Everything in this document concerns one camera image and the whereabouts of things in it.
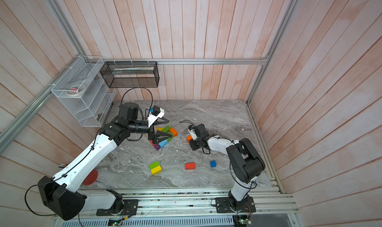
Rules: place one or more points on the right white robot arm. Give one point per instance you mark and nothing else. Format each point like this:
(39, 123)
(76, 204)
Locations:
(245, 166)

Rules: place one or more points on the white wire mesh shelf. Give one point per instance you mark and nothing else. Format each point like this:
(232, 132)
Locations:
(84, 92)

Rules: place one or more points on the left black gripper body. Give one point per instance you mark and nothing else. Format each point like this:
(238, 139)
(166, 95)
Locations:
(151, 133)

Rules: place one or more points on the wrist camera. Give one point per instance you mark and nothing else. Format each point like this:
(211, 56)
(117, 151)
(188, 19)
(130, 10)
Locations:
(155, 114)
(192, 131)

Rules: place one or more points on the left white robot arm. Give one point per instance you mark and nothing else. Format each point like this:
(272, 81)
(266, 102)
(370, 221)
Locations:
(60, 193)

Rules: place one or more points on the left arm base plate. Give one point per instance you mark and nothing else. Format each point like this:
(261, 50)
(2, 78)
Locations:
(121, 208)

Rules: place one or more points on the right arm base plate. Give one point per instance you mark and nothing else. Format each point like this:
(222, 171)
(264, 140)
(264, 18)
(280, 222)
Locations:
(230, 205)

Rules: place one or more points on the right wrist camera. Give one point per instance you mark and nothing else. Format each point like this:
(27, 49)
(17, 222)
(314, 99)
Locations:
(192, 131)

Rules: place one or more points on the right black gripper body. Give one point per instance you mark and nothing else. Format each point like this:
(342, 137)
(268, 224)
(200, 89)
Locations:
(196, 144)

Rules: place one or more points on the orange block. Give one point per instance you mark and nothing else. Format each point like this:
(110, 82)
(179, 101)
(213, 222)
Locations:
(189, 138)
(173, 131)

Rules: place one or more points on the front yellow block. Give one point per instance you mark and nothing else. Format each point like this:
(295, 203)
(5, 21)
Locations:
(156, 170)

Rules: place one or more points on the light blue block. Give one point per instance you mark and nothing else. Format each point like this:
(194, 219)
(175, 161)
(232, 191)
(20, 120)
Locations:
(163, 143)

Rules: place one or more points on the red pen holder cup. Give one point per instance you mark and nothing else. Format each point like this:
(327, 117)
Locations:
(91, 178)

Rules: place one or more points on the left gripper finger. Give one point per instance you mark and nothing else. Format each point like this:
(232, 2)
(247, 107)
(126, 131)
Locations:
(162, 120)
(161, 136)

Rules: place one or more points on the blue cube block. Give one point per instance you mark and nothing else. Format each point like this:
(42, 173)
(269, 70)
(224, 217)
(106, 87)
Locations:
(213, 164)

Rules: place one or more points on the black wire mesh basket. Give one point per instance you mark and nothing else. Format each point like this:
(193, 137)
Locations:
(130, 74)

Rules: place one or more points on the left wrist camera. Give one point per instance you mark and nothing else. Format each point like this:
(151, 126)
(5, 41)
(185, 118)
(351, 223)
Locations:
(155, 114)

